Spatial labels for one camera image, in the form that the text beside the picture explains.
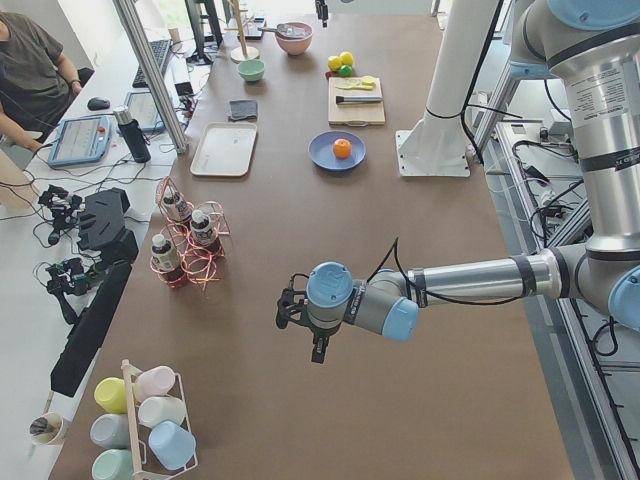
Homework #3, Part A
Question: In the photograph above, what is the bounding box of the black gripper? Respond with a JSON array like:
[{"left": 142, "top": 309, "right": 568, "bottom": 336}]
[{"left": 309, "top": 323, "right": 338, "bottom": 363}]

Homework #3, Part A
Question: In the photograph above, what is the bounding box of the dark tea bottle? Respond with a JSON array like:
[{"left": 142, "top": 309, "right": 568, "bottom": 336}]
[
  {"left": 161, "top": 188, "right": 191, "bottom": 223},
  {"left": 151, "top": 233, "right": 187, "bottom": 288},
  {"left": 191, "top": 209, "right": 221, "bottom": 256}
]

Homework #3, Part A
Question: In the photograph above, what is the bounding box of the pink bowl with ice cubes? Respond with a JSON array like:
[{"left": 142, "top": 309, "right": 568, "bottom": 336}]
[{"left": 275, "top": 22, "right": 313, "bottom": 56}]

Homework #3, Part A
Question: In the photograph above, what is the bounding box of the wooden cup rack stand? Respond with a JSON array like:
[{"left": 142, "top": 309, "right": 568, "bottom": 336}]
[{"left": 226, "top": 0, "right": 260, "bottom": 64}]

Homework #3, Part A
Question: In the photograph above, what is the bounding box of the person in dark shirt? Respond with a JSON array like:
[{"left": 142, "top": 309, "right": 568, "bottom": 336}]
[{"left": 1, "top": 12, "right": 86, "bottom": 153}]

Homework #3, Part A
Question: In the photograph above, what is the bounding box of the black keyboard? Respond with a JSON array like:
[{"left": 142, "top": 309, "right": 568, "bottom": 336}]
[{"left": 131, "top": 38, "right": 174, "bottom": 89}]

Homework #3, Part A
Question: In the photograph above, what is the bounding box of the wooden cutting board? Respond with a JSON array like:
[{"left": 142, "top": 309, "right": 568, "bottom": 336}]
[{"left": 328, "top": 76, "right": 386, "bottom": 126}]

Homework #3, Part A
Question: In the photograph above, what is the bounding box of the mint green plastic cup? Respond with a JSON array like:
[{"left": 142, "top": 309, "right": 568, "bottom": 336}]
[{"left": 91, "top": 449, "right": 133, "bottom": 480}]

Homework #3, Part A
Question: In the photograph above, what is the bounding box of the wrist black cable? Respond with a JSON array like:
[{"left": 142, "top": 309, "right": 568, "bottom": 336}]
[{"left": 289, "top": 237, "right": 526, "bottom": 307}]

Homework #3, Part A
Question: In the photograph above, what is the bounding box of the yellow plastic knife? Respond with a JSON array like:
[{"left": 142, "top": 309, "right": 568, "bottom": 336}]
[{"left": 335, "top": 82, "right": 375, "bottom": 91}]

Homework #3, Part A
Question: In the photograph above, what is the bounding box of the copper wire bottle rack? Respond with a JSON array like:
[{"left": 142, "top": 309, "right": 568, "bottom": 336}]
[{"left": 149, "top": 177, "right": 230, "bottom": 289}]

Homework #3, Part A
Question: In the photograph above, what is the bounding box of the orange mandarin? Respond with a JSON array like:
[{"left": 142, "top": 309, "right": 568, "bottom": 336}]
[{"left": 332, "top": 138, "right": 352, "bottom": 159}]

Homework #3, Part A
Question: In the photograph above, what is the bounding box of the blue teach pendant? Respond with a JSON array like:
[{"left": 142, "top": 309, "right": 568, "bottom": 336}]
[
  {"left": 47, "top": 115, "right": 112, "bottom": 167},
  {"left": 125, "top": 90, "right": 165, "bottom": 134}
]

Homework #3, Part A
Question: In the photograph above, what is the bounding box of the cream rabbit tray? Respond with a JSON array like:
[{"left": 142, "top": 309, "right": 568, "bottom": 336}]
[{"left": 190, "top": 122, "right": 258, "bottom": 177}]

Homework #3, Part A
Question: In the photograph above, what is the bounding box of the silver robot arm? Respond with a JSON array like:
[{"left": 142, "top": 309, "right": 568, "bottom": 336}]
[{"left": 276, "top": 1, "right": 639, "bottom": 363}]

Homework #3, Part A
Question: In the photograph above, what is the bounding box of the pink plastic cup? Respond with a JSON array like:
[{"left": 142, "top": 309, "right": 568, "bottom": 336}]
[{"left": 133, "top": 365, "right": 175, "bottom": 402}]

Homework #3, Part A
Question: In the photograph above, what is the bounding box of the light blue plastic cup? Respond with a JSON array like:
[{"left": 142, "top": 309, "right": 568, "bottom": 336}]
[{"left": 148, "top": 420, "right": 196, "bottom": 470}]

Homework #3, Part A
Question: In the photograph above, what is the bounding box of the grey folded cloth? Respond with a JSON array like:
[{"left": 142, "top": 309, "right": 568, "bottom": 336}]
[{"left": 228, "top": 99, "right": 258, "bottom": 122}]

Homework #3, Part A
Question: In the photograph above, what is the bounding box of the black computer mouse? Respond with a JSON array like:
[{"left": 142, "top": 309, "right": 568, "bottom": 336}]
[{"left": 87, "top": 97, "right": 111, "bottom": 111}]

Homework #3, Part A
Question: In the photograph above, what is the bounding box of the black thermos bottle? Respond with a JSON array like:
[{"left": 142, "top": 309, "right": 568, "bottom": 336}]
[{"left": 113, "top": 105, "right": 151, "bottom": 163}]

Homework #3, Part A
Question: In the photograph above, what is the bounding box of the white wire cup rack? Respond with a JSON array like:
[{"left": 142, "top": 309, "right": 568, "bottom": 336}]
[{"left": 121, "top": 359, "right": 199, "bottom": 479}]

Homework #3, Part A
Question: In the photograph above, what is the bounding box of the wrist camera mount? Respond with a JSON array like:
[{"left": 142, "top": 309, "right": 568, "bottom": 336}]
[{"left": 275, "top": 287, "right": 308, "bottom": 329}]

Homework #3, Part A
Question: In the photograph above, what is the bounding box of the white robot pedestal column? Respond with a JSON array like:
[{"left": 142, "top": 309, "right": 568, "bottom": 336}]
[{"left": 396, "top": 0, "right": 502, "bottom": 178}]

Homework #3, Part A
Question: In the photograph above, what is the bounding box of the metal ice scoop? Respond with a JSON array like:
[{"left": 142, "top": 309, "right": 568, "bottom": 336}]
[{"left": 258, "top": 23, "right": 307, "bottom": 39}]

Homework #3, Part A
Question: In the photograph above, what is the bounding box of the grey plastic cup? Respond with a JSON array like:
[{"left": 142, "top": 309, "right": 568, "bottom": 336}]
[{"left": 90, "top": 413, "right": 130, "bottom": 449}]

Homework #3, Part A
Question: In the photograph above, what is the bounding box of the yellow plastic cup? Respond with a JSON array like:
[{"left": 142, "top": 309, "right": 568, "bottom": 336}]
[{"left": 94, "top": 377, "right": 127, "bottom": 414}]

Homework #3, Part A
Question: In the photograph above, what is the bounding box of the aluminium frame post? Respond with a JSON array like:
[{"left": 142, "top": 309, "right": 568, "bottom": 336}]
[{"left": 113, "top": 0, "right": 188, "bottom": 154}]

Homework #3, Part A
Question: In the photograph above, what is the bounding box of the blue plate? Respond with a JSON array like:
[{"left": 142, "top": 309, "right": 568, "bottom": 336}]
[{"left": 308, "top": 130, "right": 367, "bottom": 172}]

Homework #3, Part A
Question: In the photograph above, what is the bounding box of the mint green bowl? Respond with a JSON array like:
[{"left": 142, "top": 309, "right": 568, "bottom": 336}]
[{"left": 237, "top": 59, "right": 265, "bottom": 82}]

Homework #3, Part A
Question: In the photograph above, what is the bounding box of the green lime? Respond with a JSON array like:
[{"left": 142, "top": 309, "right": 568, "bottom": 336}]
[{"left": 337, "top": 65, "right": 353, "bottom": 78}]

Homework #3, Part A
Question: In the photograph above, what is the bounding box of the steel muddler with black tip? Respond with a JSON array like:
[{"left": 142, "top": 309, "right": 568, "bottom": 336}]
[{"left": 335, "top": 95, "right": 383, "bottom": 106}]

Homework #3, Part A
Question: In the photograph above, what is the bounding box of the white plastic cup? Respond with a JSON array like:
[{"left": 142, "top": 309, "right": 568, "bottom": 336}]
[{"left": 138, "top": 396, "right": 187, "bottom": 428}]

